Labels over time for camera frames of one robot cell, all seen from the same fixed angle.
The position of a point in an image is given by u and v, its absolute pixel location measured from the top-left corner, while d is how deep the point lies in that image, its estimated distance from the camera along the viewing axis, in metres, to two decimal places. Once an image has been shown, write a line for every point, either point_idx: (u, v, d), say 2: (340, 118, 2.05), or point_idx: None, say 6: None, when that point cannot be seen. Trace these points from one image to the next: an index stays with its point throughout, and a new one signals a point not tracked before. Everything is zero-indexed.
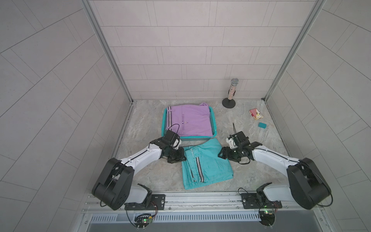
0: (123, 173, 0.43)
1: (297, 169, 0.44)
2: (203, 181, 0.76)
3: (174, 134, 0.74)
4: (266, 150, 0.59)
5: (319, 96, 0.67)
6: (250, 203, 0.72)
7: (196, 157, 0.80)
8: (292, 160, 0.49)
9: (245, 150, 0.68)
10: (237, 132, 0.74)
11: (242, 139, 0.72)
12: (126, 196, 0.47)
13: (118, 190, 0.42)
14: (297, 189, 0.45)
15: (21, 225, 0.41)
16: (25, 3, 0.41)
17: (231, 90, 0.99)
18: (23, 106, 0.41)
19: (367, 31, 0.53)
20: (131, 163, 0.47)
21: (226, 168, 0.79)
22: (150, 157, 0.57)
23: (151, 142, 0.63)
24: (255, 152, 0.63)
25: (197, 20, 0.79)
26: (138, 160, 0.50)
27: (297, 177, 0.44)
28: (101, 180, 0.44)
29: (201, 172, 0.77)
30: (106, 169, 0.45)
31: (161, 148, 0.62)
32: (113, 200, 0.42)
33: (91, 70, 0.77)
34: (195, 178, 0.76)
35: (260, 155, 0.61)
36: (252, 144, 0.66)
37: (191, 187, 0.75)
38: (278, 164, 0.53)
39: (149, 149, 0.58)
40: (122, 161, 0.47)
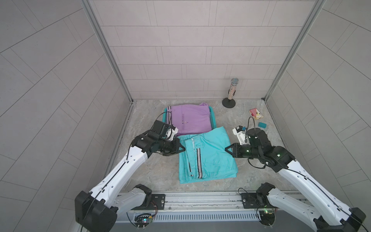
0: (95, 210, 0.37)
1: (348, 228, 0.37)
2: (201, 177, 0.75)
3: (163, 126, 0.61)
4: (306, 177, 0.46)
5: (319, 96, 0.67)
6: (250, 203, 0.72)
7: (197, 148, 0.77)
8: (343, 210, 0.40)
9: (269, 161, 0.51)
10: (258, 131, 0.54)
11: (264, 142, 0.54)
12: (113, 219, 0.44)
13: (95, 226, 0.39)
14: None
15: (21, 225, 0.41)
16: (25, 3, 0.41)
17: (231, 90, 0.99)
18: (23, 106, 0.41)
19: (367, 31, 0.53)
20: (103, 195, 0.40)
21: (230, 166, 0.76)
22: (132, 169, 0.48)
23: (132, 145, 0.52)
24: (288, 173, 0.49)
25: (197, 20, 0.79)
26: (113, 185, 0.42)
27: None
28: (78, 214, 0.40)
29: (200, 168, 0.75)
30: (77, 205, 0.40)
31: (143, 153, 0.50)
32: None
33: (91, 70, 0.77)
34: (193, 173, 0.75)
35: (295, 181, 0.48)
36: (278, 151, 0.51)
37: (186, 181, 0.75)
38: (321, 203, 0.43)
39: (127, 161, 0.47)
40: (93, 192, 0.40)
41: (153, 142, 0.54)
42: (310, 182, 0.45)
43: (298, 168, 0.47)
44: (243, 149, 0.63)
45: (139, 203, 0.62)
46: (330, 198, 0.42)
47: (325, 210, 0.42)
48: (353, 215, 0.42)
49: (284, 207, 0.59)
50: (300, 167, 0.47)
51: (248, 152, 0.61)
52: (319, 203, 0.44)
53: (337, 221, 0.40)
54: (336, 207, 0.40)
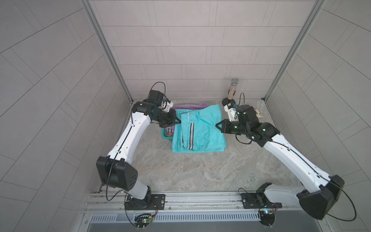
0: (118, 167, 0.41)
1: (329, 193, 0.38)
2: (192, 148, 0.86)
3: (157, 93, 0.62)
4: (289, 148, 0.47)
5: (319, 96, 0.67)
6: (250, 203, 0.72)
7: (191, 123, 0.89)
8: (323, 177, 0.41)
9: (255, 136, 0.52)
10: (247, 107, 0.55)
11: (252, 118, 0.54)
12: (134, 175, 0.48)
13: (123, 180, 0.43)
14: (314, 204, 0.42)
15: (21, 225, 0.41)
16: (25, 3, 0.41)
17: (231, 90, 0.99)
18: (23, 106, 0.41)
19: (367, 31, 0.53)
20: (121, 154, 0.44)
21: (219, 140, 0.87)
22: (139, 132, 0.50)
23: (134, 111, 0.53)
24: (271, 145, 0.50)
25: (197, 20, 0.79)
26: (128, 145, 0.46)
27: (329, 202, 0.38)
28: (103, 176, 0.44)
29: (192, 140, 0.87)
30: (100, 167, 0.43)
31: (147, 115, 0.53)
32: (123, 186, 0.45)
33: (91, 70, 0.77)
34: (184, 144, 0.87)
35: (278, 151, 0.49)
36: (266, 128, 0.51)
37: (178, 150, 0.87)
38: (301, 172, 0.44)
39: (134, 124, 0.50)
40: (111, 155, 0.43)
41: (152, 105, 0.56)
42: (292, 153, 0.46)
43: (283, 141, 0.48)
44: (232, 124, 0.63)
45: (141, 196, 0.63)
46: (311, 167, 0.42)
47: (305, 178, 0.44)
48: (333, 182, 0.43)
49: (278, 195, 0.60)
50: (284, 140, 0.48)
51: (236, 127, 0.62)
52: (300, 172, 0.45)
53: (316, 187, 0.41)
54: (316, 175, 0.41)
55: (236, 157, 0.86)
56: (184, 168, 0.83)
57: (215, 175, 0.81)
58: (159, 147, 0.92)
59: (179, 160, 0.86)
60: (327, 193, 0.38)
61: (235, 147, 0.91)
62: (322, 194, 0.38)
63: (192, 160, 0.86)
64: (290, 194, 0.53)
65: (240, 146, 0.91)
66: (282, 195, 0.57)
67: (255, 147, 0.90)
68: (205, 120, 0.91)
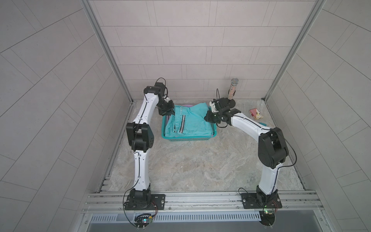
0: (143, 128, 0.58)
1: (267, 136, 0.51)
2: (182, 132, 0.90)
3: (162, 83, 0.81)
4: (244, 118, 0.64)
5: (318, 96, 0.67)
6: (250, 203, 0.72)
7: (183, 114, 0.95)
8: (264, 128, 0.55)
9: (224, 116, 0.72)
10: (220, 98, 0.76)
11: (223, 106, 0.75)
12: (152, 138, 0.65)
13: (147, 138, 0.60)
14: (264, 151, 0.54)
15: (21, 225, 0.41)
16: (25, 2, 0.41)
17: (231, 90, 0.99)
18: (23, 106, 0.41)
19: (367, 31, 0.53)
20: (143, 120, 0.60)
21: (206, 128, 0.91)
22: (153, 107, 0.68)
23: (146, 93, 0.69)
24: (235, 121, 0.68)
25: (197, 20, 0.79)
26: (147, 114, 0.62)
27: (267, 143, 0.51)
28: (130, 137, 0.60)
29: (182, 126, 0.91)
30: (128, 130, 0.59)
31: (156, 95, 0.69)
32: (146, 144, 0.61)
33: (91, 69, 0.77)
34: (176, 128, 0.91)
35: (238, 123, 0.67)
36: (232, 111, 0.70)
37: (170, 135, 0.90)
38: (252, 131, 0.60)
39: (147, 99, 0.67)
40: (135, 121, 0.59)
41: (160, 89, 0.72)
42: (247, 121, 0.62)
43: (241, 114, 0.67)
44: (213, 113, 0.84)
45: (143, 185, 0.65)
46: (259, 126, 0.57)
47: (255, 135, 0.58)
48: (273, 131, 0.55)
49: (263, 179, 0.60)
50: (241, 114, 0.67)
51: (216, 116, 0.83)
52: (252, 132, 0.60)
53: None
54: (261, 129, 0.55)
55: (236, 157, 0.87)
56: (184, 168, 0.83)
57: (215, 175, 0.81)
58: (159, 147, 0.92)
59: (179, 160, 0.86)
60: (266, 137, 0.51)
61: (235, 147, 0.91)
62: (262, 138, 0.52)
63: (192, 160, 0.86)
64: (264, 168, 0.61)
65: (239, 146, 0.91)
66: (263, 175, 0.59)
67: (255, 147, 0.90)
68: (195, 112, 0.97)
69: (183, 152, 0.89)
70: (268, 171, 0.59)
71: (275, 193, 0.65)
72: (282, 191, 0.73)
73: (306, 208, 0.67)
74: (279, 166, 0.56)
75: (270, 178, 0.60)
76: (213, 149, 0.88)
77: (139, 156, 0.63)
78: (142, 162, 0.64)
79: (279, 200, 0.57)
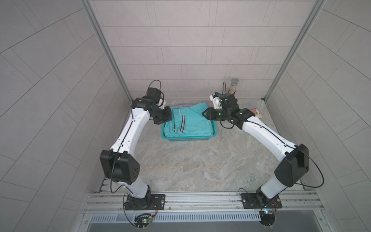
0: (122, 159, 0.43)
1: (293, 157, 0.43)
2: (183, 131, 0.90)
3: (155, 90, 0.65)
4: (261, 126, 0.53)
5: (319, 96, 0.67)
6: (250, 203, 0.72)
7: (183, 114, 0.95)
8: (289, 145, 0.47)
9: (234, 117, 0.60)
10: (228, 95, 0.63)
11: (232, 105, 0.62)
12: (137, 169, 0.50)
13: (127, 172, 0.45)
14: (284, 171, 0.47)
15: (21, 225, 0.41)
16: (25, 3, 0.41)
17: (231, 90, 0.99)
18: (23, 106, 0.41)
19: (367, 31, 0.53)
20: (123, 146, 0.45)
21: (206, 127, 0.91)
22: (140, 127, 0.52)
23: (134, 108, 0.55)
24: (249, 126, 0.57)
25: (197, 20, 0.79)
26: (130, 139, 0.47)
27: (292, 166, 0.43)
28: (107, 169, 0.46)
29: (183, 126, 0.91)
30: (104, 162, 0.45)
31: (146, 111, 0.54)
32: (128, 179, 0.47)
33: (91, 70, 0.77)
34: (176, 128, 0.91)
35: (252, 130, 0.56)
36: (243, 112, 0.59)
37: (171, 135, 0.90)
38: (272, 144, 0.51)
39: (134, 119, 0.52)
40: (113, 148, 0.45)
41: (152, 101, 0.58)
42: (264, 130, 0.52)
43: (258, 122, 0.55)
44: (216, 112, 0.71)
45: (140, 196, 0.64)
46: (280, 140, 0.48)
47: (275, 149, 0.50)
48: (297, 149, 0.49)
49: (268, 186, 0.63)
50: (259, 121, 0.55)
51: (220, 115, 0.71)
52: (271, 145, 0.51)
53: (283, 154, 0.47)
54: (283, 144, 0.47)
55: (236, 157, 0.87)
56: (184, 168, 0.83)
57: (215, 175, 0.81)
58: (159, 147, 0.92)
59: (179, 160, 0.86)
60: (292, 158, 0.43)
61: (235, 147, 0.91)
62: (287, 159, 0.44)
63: (192, 160, 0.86)
64: (274, 178, 0.57)
65: (239, 146, 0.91)
66: (270, 183, 0.61)
67: (255, 147, 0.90)
68: (195, 112, 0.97)
69: (182, 152, 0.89)
70: (280, 184, 0.55)
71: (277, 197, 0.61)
72: (282, 191, 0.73)
73: (306, 208, 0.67)
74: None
75: (279, 188, 0.57)
76: (213, 149, 0.88)
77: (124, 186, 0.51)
78: (130, 188, 0.57)
79: (279, 200, 0.57)
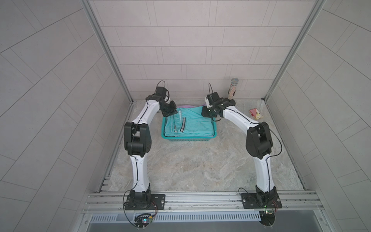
0: (142, 128, 0.56)
1: (255, 130, 0.56)
2: (183, 131, 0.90)
3: (162, 88, 0.82)
4: (235, 111, 0.68)
5: (318, 96, 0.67)
6: (250, 203, 0.72)
7: (183, 117, 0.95)
8: (253, 122, 0.60)
9: (217, 108, 0.76)
10: (212, 93, 0.81)
11: (216, 99, 0.79)
12: (150, 142, 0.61)
13: (145, 140, 0.57)
14: (250, 143, 0.60)
15: (21, 225, 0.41)
16: (25, 3, 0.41)
17: (231, 90, 0.99)
18: (23, 106, 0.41)
19: (367, 31, 0.53)
20: (142, 120, 0.58)
21: (206, 127, 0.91)
22: (153, 112, 0.68)
23: (148, 99, 0.71)
24: (228, 113, 0.72)
25: (197, 20, 0.79)
26: (147, 116, 0.61)
27: (253, 136, 0.56)
28: (127, 138, 0.57)
29: (183, 126, 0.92)
30: (126, 131, 0.56)
31: (157, 102, 0.71)
32: (144, 146, 0.57)
33: (91, 70, 0.77)
34: (177, 128, 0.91)
35: (229, 115, 0.71)
36: (224, 104, 0.73)
37: (171, 134, 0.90)
38: (241, 124, 0.65)
39: (149, 104, 0.68)
40: (135, 122, 0.58)
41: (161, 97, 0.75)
42: (238, 114, 0.66)
43: (233, 108, 0.69)
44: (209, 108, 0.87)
45: (142, 187, 0.65)
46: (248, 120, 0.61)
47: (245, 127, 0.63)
48: (260, 125, 0.60)
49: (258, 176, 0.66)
50: (234, 108, 0.70)
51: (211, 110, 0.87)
52: (241, 124, 0.66)
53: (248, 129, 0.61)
54: (249, 123, 0.60)
55: (236, 157, 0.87)
56: (184, 168, 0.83)
57: (215, 175, 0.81)
58: (159, 147, 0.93)
59: (179, 160, 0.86)
60: (254, 131, 0.56)
61: (235, 147, 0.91)
62: (250, 132, 0.57)
63: (192, 160, 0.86)
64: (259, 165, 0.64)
65: (239, 146, 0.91)
66: (258, 171, 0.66)
67: None
68: (195, 114, 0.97)
69: (182, 152, 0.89)
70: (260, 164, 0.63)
71: (274, 190, 0.66)
72: (282, 191, 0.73)
73: (306, 209, 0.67)
74: (267, 157, 0.60)
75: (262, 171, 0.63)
76: (213, 149, 0.88)
77: (136, 161, 0.60)
78: (140, 166, 0.61)
79: (279, 200, 0.57)
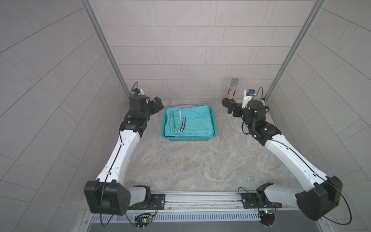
0: (110, 189, 0.39)
1: (323, 189, 0.39)
2: (183, 131, 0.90)
3: (139, 103, 0.56)
4: (287, 147, 0.49)
5: (319, 95, 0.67)
6: (250, 203, 0.72)
7: (183, 117, 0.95)
8: (319, 176, 0.41)
9: (258, 134, 0.55)
10: (259, 104, 0.55)
11: (261, 116, 0.57)
12: (128, 197, 0.46)
13: (116, 204, 0.41)
14: (308, 201, 0.43)
15: (21, 225, 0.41)
16: (25, 2, 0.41)
17: (231, 90, 0.99)
18: (23, 106, 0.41)
19: (367, 31, 0.53)
20: (112, 175, 0.41)
21: (206, 127, 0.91)
22: (131, 147, 0.49)
23: (121, 131, 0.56)
24: (273, 145, 0.52)
25: (197, 20, 0.79)
26: (119, 165, 0.43)
27: (321, 199, 0.39)
28: (93, 204, 0.41)
29: (183, 125, 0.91)
30: (90, 197, 0.40)
31: (135, 132, 0.52)
32: (118, 210, 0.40)
33: (91, 69, 0.77)
34: (177, 128, 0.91)
35: (277, 150, 0.51)
36: (268, 129, 0.54)
37: (171, 134, 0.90)
38: (297, 169, 0.46)
39: (122, 141, 0.49)
40: (101, 178, 0.41)
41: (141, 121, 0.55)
42: (293, 152, 0.47)
43: (284, 140, 0.51)
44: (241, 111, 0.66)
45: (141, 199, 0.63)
46: (309, 166, 0.43)
47: (302, 175, 0.44)
48: (330, 181, 0.43)
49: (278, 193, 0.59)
50: (285, 140, 0.51)
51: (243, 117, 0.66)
52: (296, 169, 0.46)
53: (310, 184, 0.42)
54: (312, 173, 0.42)
55: (237, 157, 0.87)
56: (184, 168, 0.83)
57: (215, 175, 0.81)
58: (159, 147, 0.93)
59: (179, 159, 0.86)
60: (321, 190, 0.39)
61: (235, 147, 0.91)
62: (316, 191, 0.39)
63: (192, 160, 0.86)
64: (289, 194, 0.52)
65: (240, 146, 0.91)
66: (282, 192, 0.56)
67: (255, 147, 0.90)
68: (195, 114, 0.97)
69: (182, 152, 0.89)
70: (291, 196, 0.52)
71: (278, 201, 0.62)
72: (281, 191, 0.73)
73: None
74: None
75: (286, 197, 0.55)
76: (213, 149, 0.88)
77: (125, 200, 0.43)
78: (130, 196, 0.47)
79: None
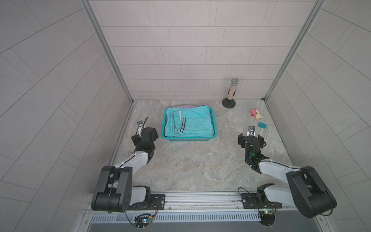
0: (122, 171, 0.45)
1: (297, 174, 0.46)
2: (183, 131, 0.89)
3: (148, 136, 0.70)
4: (271, 161, 0.61)
5: (318, 96, 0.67)
6: (250, 203, 0.72)
7: (183, 117, 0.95)
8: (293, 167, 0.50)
9: (252, 163, 0.69)
10: (254, 141, 0.69)
11: (255, 150, 0.69)
12: (130, 196, 0.47)
13: (122, 190, 0.43)
14: (298, 195, 0.45)
15: (21, 225, 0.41)
16: (25, 3, 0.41)
17: (231, 90, 0.99)
18: (23, 106, 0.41)
19: (366, 31, 0.53)
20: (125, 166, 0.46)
21: (206, 127, 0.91)
22: (142, 160, 0.61)
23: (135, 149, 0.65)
24: (262, 164, 0.64)
25: (197, 20, 0.79)
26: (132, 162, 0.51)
27: (297, 182, 0.44)
28: (100, 188, 0.43)
29: (183, 126, 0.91)
30: (103, 177, 0.44)
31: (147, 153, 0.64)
32: (120, 202, 0.42)
33: (91, 70, 0.77)
34: (177, 128, 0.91)
35: (265, 166, 0.63)
36: (260, 159, 0.66)
37: (171, 134, 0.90)
38: (280, 172, 0.54)
39: (137, 153, 0.60)
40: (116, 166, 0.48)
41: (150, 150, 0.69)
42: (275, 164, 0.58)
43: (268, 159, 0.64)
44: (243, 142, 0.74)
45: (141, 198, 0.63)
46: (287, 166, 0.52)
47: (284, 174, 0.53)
48: (304, 170, 0.49)
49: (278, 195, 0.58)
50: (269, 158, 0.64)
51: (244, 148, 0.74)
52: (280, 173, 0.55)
53: None
54: (290, 168, 0.50)
55: (237, 157, 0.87)
56: (184, 168, 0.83)
57: (215, 175, 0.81)
58: (159, 147, 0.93)
59: (179, 160, 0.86)
60: (297, 176, 0.45)
61: (235, 147, 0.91)
62: (291, 176, 0.47)
63: (192, 160, 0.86)
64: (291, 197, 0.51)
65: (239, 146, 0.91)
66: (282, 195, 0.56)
67: None
68: (195, 114, 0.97)
69: (182, 152, 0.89)
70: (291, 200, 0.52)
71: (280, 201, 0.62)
72: None
73: None
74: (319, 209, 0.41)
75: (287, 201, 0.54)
76: (213, 149, 0.88)
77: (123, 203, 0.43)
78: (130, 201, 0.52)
79: None
